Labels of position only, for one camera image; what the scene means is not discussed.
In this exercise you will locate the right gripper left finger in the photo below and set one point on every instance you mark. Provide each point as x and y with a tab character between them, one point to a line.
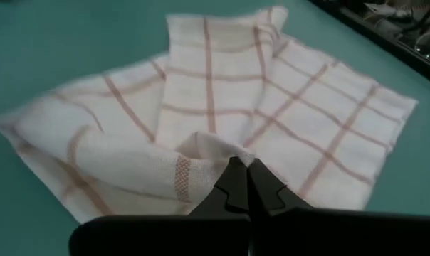
165	238

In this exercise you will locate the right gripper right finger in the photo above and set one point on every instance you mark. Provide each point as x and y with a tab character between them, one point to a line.
343	234

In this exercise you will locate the white red-checked towel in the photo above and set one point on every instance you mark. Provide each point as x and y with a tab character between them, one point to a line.
215	89

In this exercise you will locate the black table frame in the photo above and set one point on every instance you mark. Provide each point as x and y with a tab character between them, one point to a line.
378	38

